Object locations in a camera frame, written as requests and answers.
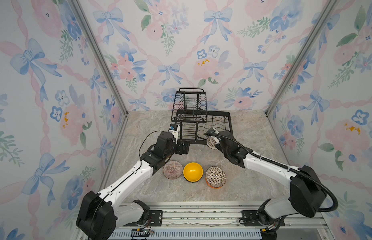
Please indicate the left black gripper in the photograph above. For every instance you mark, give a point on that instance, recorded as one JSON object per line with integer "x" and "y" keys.
{"x": 180, "y": 150}

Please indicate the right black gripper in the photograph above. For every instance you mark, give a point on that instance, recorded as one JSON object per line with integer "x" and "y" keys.
{"x": 218, "y": 147}

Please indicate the white red patterned bowl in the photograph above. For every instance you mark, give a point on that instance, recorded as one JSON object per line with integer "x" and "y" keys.
{"x": 212, "y": 141}

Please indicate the yellow bowl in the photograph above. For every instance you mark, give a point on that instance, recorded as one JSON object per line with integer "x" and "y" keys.
{"x": 193, "y": 172}

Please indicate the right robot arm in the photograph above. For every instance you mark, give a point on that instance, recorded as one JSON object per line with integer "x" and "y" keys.
{"x": 306, "y": 194}

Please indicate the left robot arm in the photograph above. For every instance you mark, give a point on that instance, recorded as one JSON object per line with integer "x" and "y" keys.
{"x": 101, "y": 213}

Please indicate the pink patterned bowl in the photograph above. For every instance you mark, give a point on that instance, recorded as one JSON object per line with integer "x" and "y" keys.
{"x": 173, "y": 170}

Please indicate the orange dotted patterned bowl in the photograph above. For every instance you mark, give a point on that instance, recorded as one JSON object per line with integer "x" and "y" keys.
{"x": 215, "y": 177}

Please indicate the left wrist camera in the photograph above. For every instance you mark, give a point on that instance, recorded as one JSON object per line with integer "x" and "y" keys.
{"x": 174, "y": 129}

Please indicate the black wire dish rack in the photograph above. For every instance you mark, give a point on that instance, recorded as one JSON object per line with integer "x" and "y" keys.
{"x": 195, "y": 116}

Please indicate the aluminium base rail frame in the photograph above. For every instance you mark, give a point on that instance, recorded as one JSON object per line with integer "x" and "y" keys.
{"x": 220, "y": 221}

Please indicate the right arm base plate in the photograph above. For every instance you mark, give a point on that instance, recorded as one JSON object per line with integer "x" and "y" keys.
{"x": 251, "y": 218}

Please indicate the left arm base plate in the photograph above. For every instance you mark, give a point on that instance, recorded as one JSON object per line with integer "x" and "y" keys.
{"x": 154, "y": 218}

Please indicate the left aluminium corner post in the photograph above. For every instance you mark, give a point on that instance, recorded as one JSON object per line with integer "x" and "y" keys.
{"x": 95, "y": 48}

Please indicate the aluminium corner post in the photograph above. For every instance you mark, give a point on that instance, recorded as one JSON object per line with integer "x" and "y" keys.
{"x": 324, "y": 16}
{"x": 95, "y": 48}

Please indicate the right aluminium corner post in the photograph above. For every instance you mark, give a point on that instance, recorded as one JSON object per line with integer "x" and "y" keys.
{"x": 324, "y": 16}

